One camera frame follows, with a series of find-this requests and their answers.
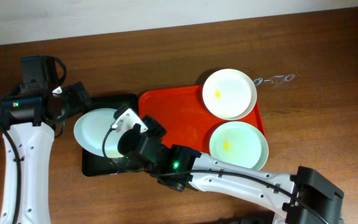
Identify light blue plate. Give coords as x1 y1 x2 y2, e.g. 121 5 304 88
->
74 108 123 158

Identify light green plate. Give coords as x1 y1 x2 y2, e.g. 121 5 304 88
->
209 121 269 170

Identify white plate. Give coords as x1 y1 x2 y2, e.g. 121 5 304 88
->
202 68 257 121

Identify black plastic tray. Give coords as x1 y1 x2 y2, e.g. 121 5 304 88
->
81 93 139 177

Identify yellow stain on green plate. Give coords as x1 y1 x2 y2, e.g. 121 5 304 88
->
223 139 230 151

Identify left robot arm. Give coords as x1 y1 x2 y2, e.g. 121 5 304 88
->
0 55 93 223

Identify yellow stain on white plate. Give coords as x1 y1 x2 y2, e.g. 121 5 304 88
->
215 90 221 99

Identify red plastic tray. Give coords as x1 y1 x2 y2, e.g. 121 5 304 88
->
139 85 265 155

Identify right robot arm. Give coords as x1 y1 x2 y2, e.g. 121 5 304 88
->
110 106 344 223

